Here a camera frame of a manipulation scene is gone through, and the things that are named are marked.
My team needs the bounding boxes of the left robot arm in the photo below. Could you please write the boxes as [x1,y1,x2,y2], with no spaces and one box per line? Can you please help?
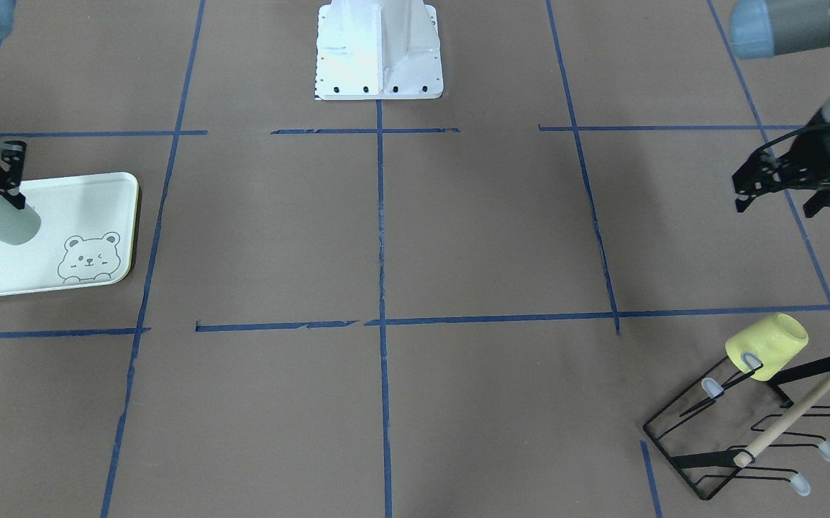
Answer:
[729,1,830,219]

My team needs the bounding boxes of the cream bear tray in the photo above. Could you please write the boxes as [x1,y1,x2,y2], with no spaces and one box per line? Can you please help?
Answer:
[0,173,141,297]

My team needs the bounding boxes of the yellow cup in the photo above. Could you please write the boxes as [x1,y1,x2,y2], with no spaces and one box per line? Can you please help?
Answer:
[724,312,809,381]

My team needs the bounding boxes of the black wire cup rack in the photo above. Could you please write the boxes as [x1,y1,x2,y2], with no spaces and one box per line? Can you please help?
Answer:
[642,356,830,501]

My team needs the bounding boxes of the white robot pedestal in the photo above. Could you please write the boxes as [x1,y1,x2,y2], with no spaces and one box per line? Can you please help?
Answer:
[314,1,444,101]

